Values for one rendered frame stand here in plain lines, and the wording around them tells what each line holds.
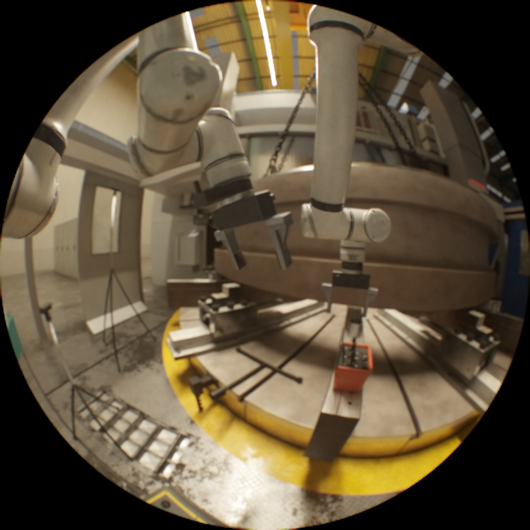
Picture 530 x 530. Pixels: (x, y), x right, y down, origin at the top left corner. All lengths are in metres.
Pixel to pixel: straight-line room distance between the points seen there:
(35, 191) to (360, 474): 1.62
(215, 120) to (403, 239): 1.23
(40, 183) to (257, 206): 0.41
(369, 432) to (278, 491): 0.58
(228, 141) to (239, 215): 0.15
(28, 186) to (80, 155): 2.54
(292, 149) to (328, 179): 4.38
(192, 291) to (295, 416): 2.07
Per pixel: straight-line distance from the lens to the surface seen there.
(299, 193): 1.28
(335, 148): 0.40
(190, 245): 4.45
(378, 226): 0.49
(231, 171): 0.35
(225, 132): 0.37
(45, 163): 0.42
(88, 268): 2.97
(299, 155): 4.70
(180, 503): 0.93
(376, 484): 1.38
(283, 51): 11.83
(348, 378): 0.71
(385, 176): 1.25
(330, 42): 0.46
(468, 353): 1.56
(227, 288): 1.61
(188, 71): 0.22
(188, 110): 0.21
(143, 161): 0.33
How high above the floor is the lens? 1.21
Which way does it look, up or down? 6 degrees down
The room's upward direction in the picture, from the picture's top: 2 degrees clockwise
